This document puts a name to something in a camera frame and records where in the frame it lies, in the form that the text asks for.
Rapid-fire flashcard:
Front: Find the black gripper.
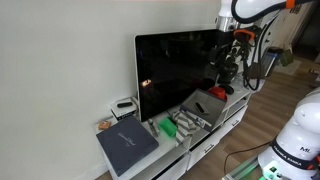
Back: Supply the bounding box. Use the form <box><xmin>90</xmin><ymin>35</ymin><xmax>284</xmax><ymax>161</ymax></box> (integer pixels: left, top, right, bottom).
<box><xmin>209</xmin><ymin>30</ymin><xmax>235</xmax><ymax>69</ymax></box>

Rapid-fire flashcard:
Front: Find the robot base platform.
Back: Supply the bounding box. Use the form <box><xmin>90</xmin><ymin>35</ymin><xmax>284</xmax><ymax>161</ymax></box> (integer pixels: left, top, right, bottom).
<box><xmin>221</xmin><ymin>156</ymin><xmax>265</xmax><ymax>180</ymax></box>

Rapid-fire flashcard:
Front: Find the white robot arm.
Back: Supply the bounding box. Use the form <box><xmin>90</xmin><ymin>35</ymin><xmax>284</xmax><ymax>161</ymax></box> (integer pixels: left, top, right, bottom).
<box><xmin>217</xmin><ymin>0</ymin><xmax>315</xmax><ymax>91</ymax></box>

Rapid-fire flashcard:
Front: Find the grey open box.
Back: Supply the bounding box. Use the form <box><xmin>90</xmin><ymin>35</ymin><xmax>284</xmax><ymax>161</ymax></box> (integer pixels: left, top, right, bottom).
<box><xmin>180</xmin><ymin>89</ymin><xmax>226</xmax><ymax>132</ymax></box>

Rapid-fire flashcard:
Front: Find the black remote in box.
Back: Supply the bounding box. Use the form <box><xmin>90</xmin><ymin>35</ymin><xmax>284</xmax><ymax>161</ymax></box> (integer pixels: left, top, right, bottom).
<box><xmin>195</xmin><ymin>103</ymin><xmax>205</xmax><ymax>113</ymax></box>

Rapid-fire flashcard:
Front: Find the white set-top box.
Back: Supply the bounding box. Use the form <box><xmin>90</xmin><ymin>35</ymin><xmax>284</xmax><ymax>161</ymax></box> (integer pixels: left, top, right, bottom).
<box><xmin>110</xmin><ymin>98</ymin><xmax>137</xmax><ymax>120</ymax></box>

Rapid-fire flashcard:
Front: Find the black remote on box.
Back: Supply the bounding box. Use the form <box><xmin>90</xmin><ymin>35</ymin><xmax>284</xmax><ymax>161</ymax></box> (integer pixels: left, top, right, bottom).
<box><xmin>117</xmin><ymin>102</ymin><xmax>133</xmax><ymax>108</ymax></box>

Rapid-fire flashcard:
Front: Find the dark blue flat box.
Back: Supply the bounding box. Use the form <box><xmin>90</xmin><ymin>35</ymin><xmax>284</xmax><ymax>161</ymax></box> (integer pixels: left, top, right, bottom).
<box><xmin>96</xmin><ymin>116</ymin><xmax>159</xmax><ymax>176</ymax></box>

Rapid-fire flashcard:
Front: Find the red sequin hat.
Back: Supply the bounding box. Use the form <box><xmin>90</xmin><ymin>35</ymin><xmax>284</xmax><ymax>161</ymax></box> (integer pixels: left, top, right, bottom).
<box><xmin>208</xmin><ymin>86</ymin><xmax>227</xmax><ymax>100</ymax></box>

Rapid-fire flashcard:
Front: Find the potted green plant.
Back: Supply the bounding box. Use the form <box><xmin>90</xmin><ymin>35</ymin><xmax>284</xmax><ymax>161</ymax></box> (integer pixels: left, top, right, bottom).
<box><xmin>216</xmin><ymin>39</ymin><xmax>254</xmax><ymax>85</ymax></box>

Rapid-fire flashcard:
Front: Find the black flat television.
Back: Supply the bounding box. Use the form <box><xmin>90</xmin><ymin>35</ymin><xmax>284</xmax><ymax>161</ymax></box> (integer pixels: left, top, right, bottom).
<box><xmin>135</xmin><ymin>29</ymin><xmax>225</xmax><ymax>121</ymax></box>

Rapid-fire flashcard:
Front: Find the striped cloth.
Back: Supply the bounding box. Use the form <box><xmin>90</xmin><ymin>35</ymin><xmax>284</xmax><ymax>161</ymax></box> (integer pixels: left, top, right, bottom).
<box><xmin>172</xmin><ymin>111</ymin><xmax>200</xmax><ymax>144</ymax></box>

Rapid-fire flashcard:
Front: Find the green plastic block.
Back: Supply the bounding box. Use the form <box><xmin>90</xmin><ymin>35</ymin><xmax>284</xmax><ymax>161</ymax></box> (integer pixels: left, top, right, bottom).
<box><xmin>159</xmin><ymin>118</ymin><xmax>177</xmax><ymax>137</ymax></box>

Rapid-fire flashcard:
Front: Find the silver metal tool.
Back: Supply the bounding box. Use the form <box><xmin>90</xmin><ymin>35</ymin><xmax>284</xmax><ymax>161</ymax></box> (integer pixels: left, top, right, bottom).
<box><xmin>148</xmin><ymin>119</ymin><xmax>159</xmax><ymax>137</ymax></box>

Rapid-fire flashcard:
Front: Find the white tv stand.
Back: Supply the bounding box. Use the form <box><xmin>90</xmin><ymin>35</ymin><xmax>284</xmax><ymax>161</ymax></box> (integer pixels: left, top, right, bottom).
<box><xmin>104</xmin><ymin>88</ymin><xmax>251</xmax><ymax>180</ymax></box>

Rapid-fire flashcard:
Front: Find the small copper object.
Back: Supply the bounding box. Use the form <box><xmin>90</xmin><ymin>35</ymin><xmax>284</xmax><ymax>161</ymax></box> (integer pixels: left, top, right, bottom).
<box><xmin>98</xmin><ymin>121</ymin><xmax>111</xmax><ymax>130</ymax></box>

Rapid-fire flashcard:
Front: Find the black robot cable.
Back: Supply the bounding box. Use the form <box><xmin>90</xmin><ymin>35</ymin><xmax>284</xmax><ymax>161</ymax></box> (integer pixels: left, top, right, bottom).
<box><xmin>223</xmin><ymin>141</ymin><xmax>273</xmax><ymax>176</ymax></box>

